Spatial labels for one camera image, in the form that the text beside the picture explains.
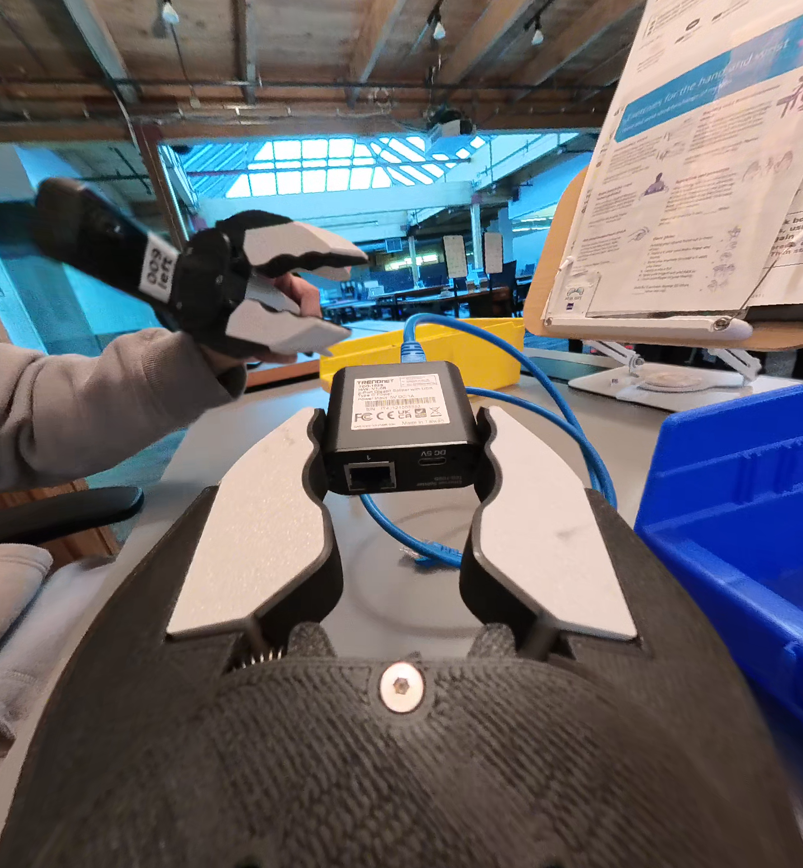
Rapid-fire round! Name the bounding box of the blue ethernet cable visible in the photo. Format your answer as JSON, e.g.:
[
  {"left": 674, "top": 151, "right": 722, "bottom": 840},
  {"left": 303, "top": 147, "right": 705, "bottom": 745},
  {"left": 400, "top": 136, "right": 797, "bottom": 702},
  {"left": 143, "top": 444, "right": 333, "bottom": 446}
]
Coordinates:
[{"left": 359, "top": 313, "right": 618, "bottom": 569}]

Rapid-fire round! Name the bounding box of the person's left hand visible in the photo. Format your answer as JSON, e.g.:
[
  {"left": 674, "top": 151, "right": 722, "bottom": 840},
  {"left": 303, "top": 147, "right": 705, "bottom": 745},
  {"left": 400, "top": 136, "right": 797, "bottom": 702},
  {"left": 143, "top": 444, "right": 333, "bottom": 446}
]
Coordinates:
[{"left": 255, "top": 271, "right": 323, "bottom": 366}]

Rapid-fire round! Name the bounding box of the printed instruction sheet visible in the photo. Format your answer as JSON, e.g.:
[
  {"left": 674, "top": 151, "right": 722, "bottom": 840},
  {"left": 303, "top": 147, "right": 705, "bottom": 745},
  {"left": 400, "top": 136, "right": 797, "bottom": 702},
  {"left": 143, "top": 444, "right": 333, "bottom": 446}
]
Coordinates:
[{"left": 570, "top": 0, "right": 803, "bottom": 320}]

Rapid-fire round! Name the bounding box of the blue plastic storage bin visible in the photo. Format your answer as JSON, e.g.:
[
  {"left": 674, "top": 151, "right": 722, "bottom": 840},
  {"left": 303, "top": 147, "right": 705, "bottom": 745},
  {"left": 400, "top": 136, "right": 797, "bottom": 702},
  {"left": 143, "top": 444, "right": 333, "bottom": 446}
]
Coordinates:
[{"left": 634, "top": 376, "right": 803, "bottom": 754}]

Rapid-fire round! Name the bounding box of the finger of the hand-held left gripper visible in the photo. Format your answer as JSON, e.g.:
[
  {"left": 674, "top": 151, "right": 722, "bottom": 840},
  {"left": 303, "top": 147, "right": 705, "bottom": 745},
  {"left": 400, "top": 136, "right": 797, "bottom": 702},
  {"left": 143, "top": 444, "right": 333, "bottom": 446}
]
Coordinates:
[
  {"left": 242, "top": 220, "right": 370, "bottom": 282},
  {"left": 225, "top": 278, "right": 353, "bottom": 358}
]

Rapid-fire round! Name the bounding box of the person's grey sweatshirt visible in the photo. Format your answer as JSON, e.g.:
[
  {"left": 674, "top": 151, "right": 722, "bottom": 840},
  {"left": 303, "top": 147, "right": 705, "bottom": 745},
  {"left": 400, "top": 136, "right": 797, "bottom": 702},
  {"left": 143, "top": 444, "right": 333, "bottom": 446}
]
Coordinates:
[{"left": 0, "top": 515, "right": 57, "bottom": 760}]

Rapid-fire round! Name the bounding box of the ceiling projector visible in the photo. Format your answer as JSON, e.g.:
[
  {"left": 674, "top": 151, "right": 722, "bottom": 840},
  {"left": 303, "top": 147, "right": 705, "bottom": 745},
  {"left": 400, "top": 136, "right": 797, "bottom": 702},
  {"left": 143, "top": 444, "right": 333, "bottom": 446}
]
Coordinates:
[{"left": 429, "top": 117, "right": 477, "bottom": 147}]

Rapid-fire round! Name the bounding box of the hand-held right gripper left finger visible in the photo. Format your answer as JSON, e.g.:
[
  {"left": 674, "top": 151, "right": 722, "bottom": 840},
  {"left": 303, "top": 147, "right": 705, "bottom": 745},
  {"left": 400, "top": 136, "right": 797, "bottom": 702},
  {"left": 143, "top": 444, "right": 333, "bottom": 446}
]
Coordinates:
[{"left": 165, "top": 407, "right": 345, "bottom": 644}]

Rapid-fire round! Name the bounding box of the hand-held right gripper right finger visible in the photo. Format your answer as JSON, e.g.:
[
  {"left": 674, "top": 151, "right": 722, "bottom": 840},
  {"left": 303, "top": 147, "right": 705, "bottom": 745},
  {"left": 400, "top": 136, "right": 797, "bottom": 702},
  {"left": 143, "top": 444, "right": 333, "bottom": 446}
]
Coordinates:
[{"left": 459, "top": 405, "right": 640, "bottom": 645}]

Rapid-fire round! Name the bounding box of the skylight window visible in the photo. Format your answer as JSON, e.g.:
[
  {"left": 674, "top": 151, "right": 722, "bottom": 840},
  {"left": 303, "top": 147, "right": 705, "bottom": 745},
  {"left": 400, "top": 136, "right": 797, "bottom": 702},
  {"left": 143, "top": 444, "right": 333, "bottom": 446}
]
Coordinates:
[{"left": 225, "top": 136, "right": 511, "bottom": 199}]

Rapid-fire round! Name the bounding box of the black ethernet splitter box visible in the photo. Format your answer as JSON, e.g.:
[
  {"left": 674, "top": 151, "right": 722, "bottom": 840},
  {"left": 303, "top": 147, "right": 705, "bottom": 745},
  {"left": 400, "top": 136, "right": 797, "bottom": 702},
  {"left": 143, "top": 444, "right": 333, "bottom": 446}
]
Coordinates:
[{"left": 325, "top": 361, "right": 482, "bottom": 496}]

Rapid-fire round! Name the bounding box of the row of dark work tables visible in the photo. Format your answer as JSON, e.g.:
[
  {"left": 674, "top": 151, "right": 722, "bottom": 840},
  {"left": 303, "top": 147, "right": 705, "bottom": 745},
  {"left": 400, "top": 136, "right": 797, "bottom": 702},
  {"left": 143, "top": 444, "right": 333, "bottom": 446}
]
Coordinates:
[{"left": 320, "top": 281, "right": 514, "bottom": 328}]

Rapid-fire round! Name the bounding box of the yellow plastic storage bin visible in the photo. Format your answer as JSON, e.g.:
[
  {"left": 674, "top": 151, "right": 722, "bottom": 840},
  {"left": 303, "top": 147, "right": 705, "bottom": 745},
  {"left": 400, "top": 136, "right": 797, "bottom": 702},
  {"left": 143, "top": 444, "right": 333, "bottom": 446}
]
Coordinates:
[{"left": 319, "top": 317, "right": 526, "bottom": 394}]

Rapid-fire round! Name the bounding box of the light grey desk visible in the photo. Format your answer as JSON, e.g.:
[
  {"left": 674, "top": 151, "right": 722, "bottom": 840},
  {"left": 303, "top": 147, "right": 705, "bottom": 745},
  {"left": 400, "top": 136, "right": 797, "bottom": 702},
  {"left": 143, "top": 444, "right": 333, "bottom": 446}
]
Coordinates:
[{"left": 35, "top": 366, "right": 803, "bottom": 652}]

